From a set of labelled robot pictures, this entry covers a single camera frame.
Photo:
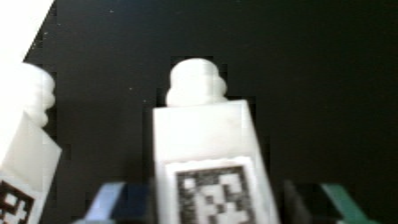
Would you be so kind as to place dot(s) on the white table leg with tag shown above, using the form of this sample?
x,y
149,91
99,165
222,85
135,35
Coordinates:
x,y
211,181

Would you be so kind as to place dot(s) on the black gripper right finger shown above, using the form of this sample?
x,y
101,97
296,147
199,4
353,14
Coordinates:
x,y
318,204

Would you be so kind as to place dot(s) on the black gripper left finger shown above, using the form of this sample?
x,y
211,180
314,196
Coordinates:
x,y
121,205

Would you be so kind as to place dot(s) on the white square tabletop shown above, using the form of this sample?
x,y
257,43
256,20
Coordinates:
x,y
21,17

